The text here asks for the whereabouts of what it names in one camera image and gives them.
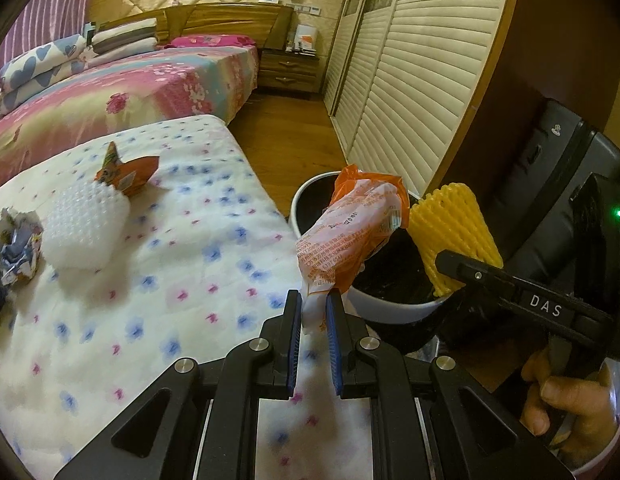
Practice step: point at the wall switch panel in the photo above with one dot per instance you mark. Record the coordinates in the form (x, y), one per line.
(308, 8)

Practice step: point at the person's right hand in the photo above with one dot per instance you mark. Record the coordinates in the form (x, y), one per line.
(575, 397)

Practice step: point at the orange and white snack wrapper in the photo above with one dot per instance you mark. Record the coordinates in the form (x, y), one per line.
(350, 240)

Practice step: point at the black suitcase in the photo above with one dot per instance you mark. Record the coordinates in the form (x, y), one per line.
(540, 170)

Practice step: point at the white foam fruit net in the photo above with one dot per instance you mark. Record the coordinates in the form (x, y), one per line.
(84, 225)

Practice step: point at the folded striped blanket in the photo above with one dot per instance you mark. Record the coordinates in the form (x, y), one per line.
(124, 35)

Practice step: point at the cream slatted wardrobe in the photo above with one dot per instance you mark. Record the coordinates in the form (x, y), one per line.
(390, 85)

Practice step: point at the pink floral bed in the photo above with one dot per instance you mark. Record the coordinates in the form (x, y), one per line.
(139, 90)

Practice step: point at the pink pillow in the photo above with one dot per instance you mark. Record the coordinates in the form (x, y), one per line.
(209, 40)

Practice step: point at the purple striped curtain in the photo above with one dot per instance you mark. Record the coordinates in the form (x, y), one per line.
(39, 10)

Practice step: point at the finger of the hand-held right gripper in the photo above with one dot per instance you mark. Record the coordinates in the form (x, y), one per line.
(495, 285)

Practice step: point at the wooden nightstand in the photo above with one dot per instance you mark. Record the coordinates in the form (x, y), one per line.
(290, 67)

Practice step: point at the orange paper wrapper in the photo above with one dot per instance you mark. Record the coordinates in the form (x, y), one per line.
(134, 170)

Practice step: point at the yellow foam fruit net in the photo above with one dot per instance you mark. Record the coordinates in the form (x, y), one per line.
(455, 220)

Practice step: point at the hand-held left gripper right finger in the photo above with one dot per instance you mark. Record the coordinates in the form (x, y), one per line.
(335, 350)

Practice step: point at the white bin with black liner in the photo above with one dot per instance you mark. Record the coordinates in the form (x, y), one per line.
(390, 312)

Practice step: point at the wooden headboard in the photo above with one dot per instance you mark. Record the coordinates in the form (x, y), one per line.
(229, 17)

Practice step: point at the white floral quilt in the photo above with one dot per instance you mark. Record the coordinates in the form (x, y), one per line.
(164, 310)

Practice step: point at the printed white wrapper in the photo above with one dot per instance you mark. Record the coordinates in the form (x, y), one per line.
(19, 250)

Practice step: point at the folded heart print quilt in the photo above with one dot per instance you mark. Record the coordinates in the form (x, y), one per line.
(34, 60)

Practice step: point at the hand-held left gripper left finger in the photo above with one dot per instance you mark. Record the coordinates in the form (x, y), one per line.
(292, 345)

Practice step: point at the white and orange box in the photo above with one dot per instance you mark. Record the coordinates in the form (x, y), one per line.
(306, 37)

